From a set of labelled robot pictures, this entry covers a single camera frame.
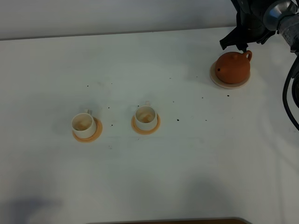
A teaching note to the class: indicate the orange cup coaster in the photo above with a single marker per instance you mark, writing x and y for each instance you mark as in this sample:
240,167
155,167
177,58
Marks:
144,132
94,136

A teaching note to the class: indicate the left orange cup coaster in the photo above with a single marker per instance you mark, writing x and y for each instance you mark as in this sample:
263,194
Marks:
94,136

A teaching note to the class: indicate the beige round teapot coaster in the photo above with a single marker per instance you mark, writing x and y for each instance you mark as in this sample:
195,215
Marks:
221,84

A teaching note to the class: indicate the right white teacup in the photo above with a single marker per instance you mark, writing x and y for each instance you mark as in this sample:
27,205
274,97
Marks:
146,117

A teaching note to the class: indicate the right orange cup coaster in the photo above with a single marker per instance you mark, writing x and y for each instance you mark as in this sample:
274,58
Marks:
144,132

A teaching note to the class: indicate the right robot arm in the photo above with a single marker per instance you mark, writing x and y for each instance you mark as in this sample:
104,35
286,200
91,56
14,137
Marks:
283,17

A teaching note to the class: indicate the white teacup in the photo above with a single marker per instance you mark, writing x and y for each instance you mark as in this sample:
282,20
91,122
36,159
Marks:
83,124
146,117

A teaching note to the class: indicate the brown clay teapot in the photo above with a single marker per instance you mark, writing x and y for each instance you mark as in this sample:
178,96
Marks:
233,67

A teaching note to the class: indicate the left white teacup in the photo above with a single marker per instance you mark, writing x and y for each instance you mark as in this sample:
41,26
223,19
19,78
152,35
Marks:
83,124

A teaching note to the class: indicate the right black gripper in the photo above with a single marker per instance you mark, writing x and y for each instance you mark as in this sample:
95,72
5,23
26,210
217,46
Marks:
250,26

